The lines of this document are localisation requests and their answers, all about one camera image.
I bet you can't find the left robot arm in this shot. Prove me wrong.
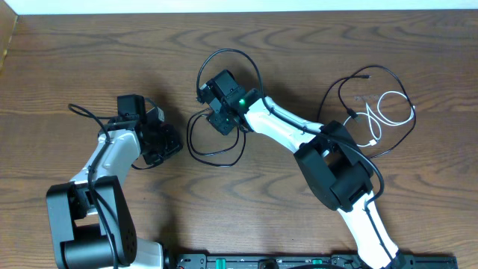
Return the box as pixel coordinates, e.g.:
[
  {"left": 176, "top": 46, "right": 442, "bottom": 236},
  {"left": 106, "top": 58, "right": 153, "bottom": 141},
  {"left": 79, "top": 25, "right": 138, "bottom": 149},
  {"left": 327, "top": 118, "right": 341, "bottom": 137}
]
[{"left": 46, "top": 94, "right": 182, "bottom": 269}]

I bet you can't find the white usb cable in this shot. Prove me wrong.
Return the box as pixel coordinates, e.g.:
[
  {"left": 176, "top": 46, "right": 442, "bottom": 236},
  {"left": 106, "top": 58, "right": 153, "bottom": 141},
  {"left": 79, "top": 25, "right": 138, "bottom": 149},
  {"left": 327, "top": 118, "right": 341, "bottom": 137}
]
[{"left": 342, "top": 90, "right": 416, "bottom": 148}]

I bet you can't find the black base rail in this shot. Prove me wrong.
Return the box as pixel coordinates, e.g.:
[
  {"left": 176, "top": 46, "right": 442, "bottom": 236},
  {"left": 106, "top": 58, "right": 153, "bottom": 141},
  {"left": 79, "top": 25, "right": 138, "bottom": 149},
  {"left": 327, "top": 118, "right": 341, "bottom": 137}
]
[{"left": 164, "top": 253, "right": 459, "bottom": 269}]

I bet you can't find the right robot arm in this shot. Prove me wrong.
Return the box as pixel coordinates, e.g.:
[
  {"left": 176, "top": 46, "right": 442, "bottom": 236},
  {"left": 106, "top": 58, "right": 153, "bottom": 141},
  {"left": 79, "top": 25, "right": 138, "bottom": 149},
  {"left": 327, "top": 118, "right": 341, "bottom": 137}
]
[{"left": 197, "top": 69, "right": 405, "bottom": 268}]

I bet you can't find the black usb cable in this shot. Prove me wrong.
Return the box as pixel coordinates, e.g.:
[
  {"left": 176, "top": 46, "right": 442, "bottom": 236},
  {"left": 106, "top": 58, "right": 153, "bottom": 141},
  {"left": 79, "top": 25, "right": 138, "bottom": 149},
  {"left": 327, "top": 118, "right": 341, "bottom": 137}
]
[
  {"left": 185, "top": 107, "right": 247, "bottom": 168},
  {"left": 316, "top": 65, "right": 418, "bottom": 159}
]

